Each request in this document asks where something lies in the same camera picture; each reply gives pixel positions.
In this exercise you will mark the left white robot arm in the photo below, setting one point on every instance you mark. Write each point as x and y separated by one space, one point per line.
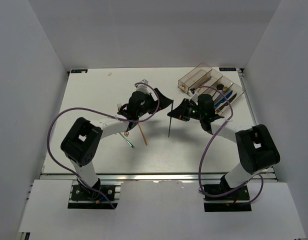
82 141

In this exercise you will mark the right blue table label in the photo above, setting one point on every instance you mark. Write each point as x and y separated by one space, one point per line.
227 69

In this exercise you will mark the black spoon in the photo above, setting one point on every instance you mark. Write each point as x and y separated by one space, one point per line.
219 89

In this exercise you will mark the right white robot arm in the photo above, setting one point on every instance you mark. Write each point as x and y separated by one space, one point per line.
256 148

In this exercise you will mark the iridescent rainbow fork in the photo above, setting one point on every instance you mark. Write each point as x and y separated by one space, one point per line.
129 143

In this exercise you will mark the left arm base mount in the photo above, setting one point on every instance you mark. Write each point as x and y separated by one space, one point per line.
86 199

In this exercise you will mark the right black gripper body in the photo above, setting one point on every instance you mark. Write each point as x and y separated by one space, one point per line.
194 112

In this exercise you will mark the clear compartment organizer tray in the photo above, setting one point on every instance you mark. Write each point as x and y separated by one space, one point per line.
192 82

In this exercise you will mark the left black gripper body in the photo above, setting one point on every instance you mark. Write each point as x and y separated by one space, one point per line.
149 106

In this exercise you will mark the black knife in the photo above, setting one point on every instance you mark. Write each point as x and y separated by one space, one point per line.
219 109

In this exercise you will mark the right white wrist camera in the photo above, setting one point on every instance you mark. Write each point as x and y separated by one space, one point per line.
194 96

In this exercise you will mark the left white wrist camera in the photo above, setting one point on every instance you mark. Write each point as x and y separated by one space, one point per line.
142 85

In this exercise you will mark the blue table label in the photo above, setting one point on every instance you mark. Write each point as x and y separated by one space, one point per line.
227 69
79 71

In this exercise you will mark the iridescent pink spoon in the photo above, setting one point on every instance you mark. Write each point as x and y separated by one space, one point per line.
223 92

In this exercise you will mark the left blue table label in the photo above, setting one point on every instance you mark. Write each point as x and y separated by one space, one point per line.
79 71

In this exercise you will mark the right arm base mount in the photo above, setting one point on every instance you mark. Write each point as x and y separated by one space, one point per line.
237 201

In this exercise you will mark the gold ornate fork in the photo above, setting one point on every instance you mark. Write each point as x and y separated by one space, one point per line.
119 106

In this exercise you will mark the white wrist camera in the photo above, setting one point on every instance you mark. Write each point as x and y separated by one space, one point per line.
142 85
194 96

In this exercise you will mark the blue knife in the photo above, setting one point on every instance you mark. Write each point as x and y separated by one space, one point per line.
223 99

